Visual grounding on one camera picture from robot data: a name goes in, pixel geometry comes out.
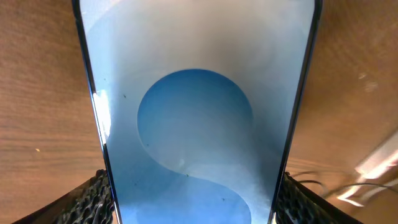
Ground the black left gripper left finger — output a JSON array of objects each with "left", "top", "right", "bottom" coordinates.
[{"left": 13, "top": 169, "right": 115, "bottom": 224}]

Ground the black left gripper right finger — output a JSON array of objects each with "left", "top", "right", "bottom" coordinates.
[{"left": 275, "top": 172, "right": 362, "bottom": 224}]

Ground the blue Galaxy smartphone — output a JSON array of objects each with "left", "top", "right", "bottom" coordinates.
[{"left": 72, "top": 0, "right": 322, "bottom": 224}]

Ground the black charging cable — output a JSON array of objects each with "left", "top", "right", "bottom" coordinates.
[{"left": 290, "top": 170, "right": 398, "bottom": 195}]

